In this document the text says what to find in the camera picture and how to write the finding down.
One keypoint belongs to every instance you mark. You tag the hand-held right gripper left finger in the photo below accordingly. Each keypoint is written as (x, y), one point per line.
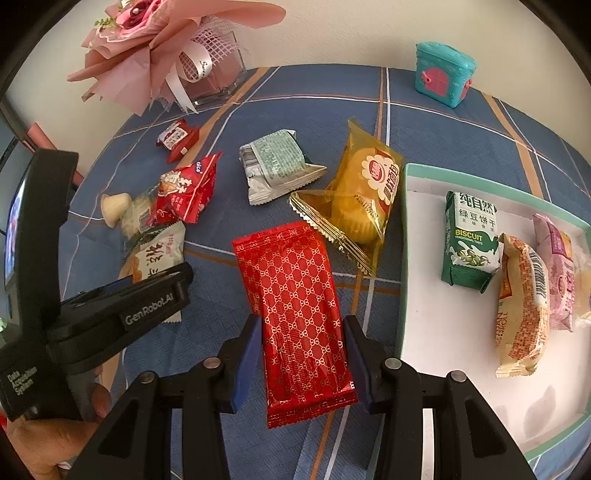
(244, 360)

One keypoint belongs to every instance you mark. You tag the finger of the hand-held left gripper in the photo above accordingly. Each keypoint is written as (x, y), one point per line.
(152, 284)

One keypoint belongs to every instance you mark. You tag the small jelly cup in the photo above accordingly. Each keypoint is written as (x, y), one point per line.
(112, 208)

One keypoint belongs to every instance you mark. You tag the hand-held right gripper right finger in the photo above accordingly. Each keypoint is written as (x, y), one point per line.
(358, 364)

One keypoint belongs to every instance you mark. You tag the red cartoon snack packet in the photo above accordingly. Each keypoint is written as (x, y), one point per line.
(184, 194)

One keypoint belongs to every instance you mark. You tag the red and white biscuit packet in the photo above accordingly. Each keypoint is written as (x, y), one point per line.
(178, 138)

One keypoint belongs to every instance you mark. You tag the pink flower bouquet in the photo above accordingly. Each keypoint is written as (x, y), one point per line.
(152, 46)

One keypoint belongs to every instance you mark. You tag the clear green-edged cookie packet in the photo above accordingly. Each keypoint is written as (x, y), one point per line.
(136, 214)

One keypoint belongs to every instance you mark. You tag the white peach pastry packet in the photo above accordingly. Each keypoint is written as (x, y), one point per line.
(154, 251)

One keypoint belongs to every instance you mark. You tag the clear glass vase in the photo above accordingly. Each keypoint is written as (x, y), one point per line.
(221, 78)

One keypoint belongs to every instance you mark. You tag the teal-rimmed shallow cardboard box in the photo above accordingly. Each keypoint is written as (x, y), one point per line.
(443, 332)

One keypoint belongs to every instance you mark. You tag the pink flat board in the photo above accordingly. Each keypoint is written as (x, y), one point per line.
(39, 134)

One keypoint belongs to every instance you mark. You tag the mint green wafer packet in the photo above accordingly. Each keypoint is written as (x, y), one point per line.
(277, 161)

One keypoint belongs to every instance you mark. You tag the long red patterned packet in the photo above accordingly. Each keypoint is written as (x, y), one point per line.
(295, 314)

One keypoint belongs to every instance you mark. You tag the teal toy chest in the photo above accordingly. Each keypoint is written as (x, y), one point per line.
(441, 76)

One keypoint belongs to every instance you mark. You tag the orange beige cracker packet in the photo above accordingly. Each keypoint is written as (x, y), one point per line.
(521, 314)

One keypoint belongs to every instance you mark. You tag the clear round bun packet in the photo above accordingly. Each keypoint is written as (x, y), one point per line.
(584, 295)

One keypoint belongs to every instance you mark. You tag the person's left hand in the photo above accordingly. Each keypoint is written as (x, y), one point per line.
(41, 443)

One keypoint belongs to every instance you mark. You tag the dark green biscuit packet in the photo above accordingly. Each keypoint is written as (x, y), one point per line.
(468, 240)

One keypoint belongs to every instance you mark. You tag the pink snack packet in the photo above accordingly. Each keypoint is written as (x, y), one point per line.
(558, 277)

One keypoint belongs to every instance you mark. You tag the yellow cake packet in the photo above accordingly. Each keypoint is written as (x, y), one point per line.
(364, 198)

